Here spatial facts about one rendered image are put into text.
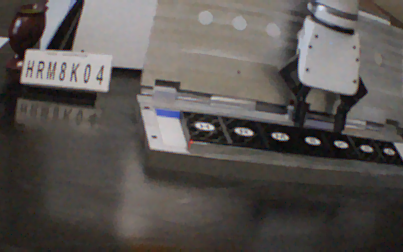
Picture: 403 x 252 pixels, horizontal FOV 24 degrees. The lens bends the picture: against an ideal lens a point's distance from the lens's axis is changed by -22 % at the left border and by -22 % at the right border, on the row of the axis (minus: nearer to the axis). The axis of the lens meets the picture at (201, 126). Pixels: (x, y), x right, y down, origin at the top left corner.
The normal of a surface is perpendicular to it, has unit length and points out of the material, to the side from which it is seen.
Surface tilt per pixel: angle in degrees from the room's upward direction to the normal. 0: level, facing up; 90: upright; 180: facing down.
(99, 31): 90
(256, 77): 75
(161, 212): 0
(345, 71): 89
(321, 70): 89
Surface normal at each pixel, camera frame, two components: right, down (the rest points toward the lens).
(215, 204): 0.18, -0.93
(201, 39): 0.17, 0.10
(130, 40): 0.13, 0.34
